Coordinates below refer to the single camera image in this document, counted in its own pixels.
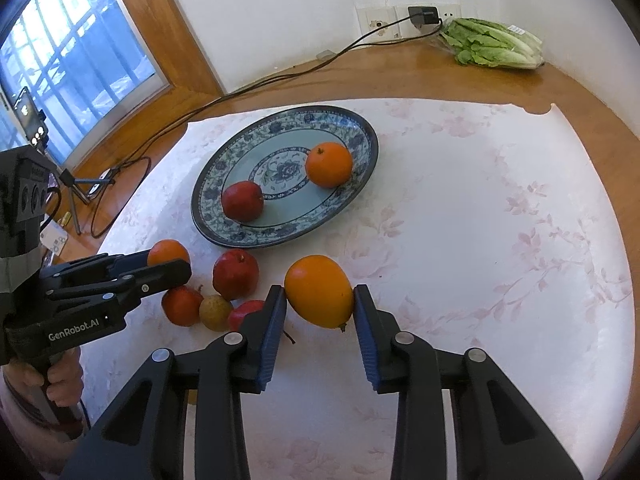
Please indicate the window glass pane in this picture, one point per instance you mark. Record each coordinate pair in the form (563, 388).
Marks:
(70, 50)

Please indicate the small grey block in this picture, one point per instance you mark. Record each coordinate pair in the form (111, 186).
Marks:
(325, 54)

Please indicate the blue floral ceramic plate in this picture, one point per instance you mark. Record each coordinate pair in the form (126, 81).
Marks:
(280, 130)

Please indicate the black plug-in charger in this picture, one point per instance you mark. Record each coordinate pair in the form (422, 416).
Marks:
(422, 16)

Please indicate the person's left hand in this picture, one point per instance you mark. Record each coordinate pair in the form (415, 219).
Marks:
(65, 380)

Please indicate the yellow-brown pear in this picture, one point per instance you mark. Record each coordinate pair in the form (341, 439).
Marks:
(215, 314)

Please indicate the black phone on tripod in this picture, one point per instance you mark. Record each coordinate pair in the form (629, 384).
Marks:
(31, 117)

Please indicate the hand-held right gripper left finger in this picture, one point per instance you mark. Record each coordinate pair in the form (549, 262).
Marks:
(270, 350)

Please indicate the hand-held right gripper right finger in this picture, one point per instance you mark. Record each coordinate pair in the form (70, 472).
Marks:
(367, 350)

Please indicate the wooden window frame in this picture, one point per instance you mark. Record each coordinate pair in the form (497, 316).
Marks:
(165, 25)

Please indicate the large oval orange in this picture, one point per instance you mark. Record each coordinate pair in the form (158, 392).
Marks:
(319, 291)

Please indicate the red apple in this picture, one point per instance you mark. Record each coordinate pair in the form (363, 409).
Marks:
(235, 275)
(242, 201)
(244, 312)
(181, 307)

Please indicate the small metal tripod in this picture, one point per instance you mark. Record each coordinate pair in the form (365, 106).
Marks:
(72, 187)

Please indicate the white floral table mat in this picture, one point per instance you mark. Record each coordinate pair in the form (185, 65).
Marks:
(450, 260)

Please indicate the small orange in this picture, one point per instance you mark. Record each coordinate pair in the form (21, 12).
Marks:
(167, 251)

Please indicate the white wall socket plate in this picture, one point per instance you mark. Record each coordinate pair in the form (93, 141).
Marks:
(450, 12)
(375, 24)

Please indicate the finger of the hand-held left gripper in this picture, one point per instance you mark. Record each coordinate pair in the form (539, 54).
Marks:
(150, 280)
(100, 264)

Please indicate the bagged green lettuce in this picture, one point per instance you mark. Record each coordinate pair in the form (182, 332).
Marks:
(492, 42)

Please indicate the round orange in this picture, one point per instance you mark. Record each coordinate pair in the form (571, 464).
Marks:
(329, 165)

